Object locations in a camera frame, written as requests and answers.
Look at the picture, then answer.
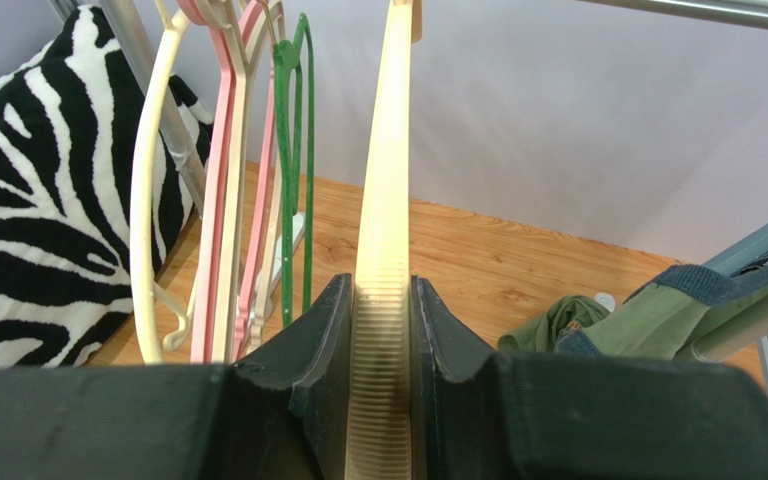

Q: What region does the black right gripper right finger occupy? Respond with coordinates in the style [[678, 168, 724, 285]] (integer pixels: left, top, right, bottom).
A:
[[410, 277, 768, 479]]

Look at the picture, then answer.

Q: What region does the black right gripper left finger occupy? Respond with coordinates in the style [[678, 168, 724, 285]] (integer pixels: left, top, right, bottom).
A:
[[0, 274, 352, 479]]

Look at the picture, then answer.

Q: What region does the wooden hanger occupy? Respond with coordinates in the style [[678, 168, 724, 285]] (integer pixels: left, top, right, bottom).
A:
[[344, 1, 423, 479]]

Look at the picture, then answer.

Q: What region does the pink plastic hanger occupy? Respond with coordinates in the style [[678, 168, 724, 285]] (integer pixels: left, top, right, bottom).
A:
[[176, 0, 279, 364]]

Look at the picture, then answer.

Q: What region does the cream white hanger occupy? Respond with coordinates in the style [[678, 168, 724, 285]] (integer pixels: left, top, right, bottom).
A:
[[130, 1, 205, 365]]

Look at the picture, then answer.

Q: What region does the olive green tank top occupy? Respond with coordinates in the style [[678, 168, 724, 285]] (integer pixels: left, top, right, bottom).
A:
[[497, 252, 768, 359]]

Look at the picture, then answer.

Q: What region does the green hanger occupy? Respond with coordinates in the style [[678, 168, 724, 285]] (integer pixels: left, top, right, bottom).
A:
[[262, 1, 316, 328]]

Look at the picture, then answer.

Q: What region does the blue grey hanger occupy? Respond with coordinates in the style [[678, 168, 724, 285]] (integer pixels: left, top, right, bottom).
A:
[[703, 223, 768, 276]]

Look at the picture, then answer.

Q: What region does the zebra striped pillow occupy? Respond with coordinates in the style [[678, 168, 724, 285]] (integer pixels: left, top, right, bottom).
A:
[[0, 5, 216, 394]]

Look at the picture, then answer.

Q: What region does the white metal clothes rack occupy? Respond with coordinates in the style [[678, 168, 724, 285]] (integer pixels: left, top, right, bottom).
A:
[[47, 0, 768, 361]]

